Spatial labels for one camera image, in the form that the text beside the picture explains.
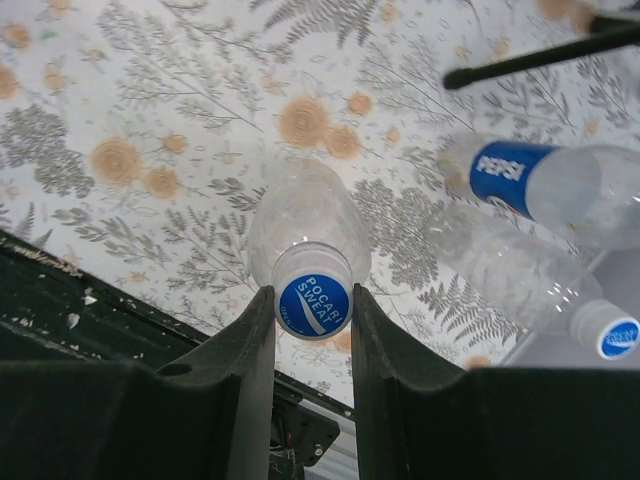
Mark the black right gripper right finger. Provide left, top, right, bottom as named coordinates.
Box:
left=351, top=286, right=639, bottom=479

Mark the black music stand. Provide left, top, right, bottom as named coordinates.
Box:
left=442, top=15, right=639, bottom=91

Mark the clear bottle blue label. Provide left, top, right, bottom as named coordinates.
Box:
left=436, top=132, right=639, bottom=250

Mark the blue white bottle cap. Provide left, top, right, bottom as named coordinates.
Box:
left=272, top=242, right=354, bottom=341
left=569, top=299, right=639, bottom=360

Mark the clear plastic bottle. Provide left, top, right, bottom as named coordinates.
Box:
left=247, top=160, right=371, bottom=286
left=442, top=206, right=604, bottom=335

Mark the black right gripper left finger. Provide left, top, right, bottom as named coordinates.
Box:
left=1, top=287, right=275, bottom=479

